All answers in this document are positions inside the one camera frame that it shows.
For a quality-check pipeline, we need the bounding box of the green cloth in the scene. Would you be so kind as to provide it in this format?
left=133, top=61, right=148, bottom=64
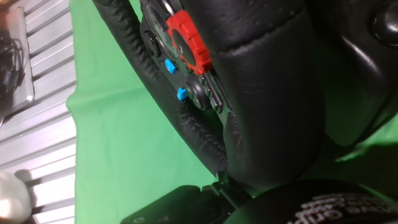
left=65, top=0, right=398, bottom=224

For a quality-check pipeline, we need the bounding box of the black coiled cable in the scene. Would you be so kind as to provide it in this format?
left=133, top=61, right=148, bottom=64
left=0, top=37, right=25, bottom=97

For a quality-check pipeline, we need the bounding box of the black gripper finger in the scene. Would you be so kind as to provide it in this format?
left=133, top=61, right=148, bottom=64
left=120, top=180, right=252, bottom=224

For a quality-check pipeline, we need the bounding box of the black racing steering wheel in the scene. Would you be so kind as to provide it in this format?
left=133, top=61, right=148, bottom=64
left=91, top=0, right=326, bottom=190

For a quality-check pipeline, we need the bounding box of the white computer mouse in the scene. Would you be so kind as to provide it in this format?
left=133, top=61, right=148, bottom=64
left=0, top=170, right=34, bottom=224

